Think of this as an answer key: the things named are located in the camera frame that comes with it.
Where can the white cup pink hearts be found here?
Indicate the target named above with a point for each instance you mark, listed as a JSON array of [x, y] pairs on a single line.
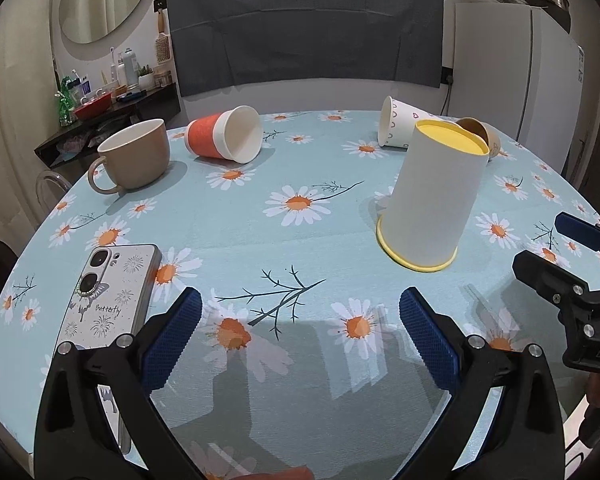
[[397, 123]]

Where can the beige ceramic mug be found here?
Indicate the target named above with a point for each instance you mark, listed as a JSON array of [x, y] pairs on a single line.
[[132, 157]]

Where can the blue daisy tablecloth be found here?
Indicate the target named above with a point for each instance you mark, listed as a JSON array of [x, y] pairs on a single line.
[[301, 358]]

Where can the orange sleeve paper cup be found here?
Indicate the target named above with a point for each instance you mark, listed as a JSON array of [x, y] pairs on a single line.
[[235, 135]]

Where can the white thermos bottle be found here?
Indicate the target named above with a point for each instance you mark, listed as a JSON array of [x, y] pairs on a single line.
[[130, 66]]

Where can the transparent chair back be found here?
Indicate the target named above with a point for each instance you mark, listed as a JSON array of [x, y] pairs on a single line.
[[50, 188]]

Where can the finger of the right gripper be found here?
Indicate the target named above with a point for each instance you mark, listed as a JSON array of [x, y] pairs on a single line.
[[578, 230], [557, 285]]

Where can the person's left hand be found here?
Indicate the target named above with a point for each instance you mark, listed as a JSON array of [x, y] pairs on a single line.
[[296, 473]]

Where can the red bowl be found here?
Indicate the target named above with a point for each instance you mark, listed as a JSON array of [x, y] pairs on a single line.
[[97, 106]]

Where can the black wall shelf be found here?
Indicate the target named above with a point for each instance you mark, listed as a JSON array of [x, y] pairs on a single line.
[[82, 139]]

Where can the white cup yellow rim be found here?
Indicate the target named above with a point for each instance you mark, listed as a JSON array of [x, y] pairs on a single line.
[[436, 189]]

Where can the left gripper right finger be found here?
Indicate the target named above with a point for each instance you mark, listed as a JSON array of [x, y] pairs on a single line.
[[525, 439]]

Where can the white refrigerator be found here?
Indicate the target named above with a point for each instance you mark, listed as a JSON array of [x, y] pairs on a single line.
[[517, 70]]

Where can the white butterfly case smartphone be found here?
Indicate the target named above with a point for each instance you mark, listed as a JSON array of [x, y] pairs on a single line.
[[111, 296]]

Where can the small potted plant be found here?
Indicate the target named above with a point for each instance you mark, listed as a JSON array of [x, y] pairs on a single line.
[[146, 78]]

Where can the green glass bottle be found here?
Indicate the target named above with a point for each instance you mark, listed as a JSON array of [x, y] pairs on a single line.
[[65, 103]]

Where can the person's right hand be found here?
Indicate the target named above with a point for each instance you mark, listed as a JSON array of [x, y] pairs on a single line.
[[592, 390]]

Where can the beige curtain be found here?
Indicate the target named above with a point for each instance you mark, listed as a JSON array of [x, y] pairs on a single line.
[[28, 114]]

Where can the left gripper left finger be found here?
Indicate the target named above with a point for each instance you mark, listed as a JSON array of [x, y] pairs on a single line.
[[73, 439]]

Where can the brown kraft paper cup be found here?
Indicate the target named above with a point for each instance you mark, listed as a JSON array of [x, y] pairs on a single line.
[[483, 131]]

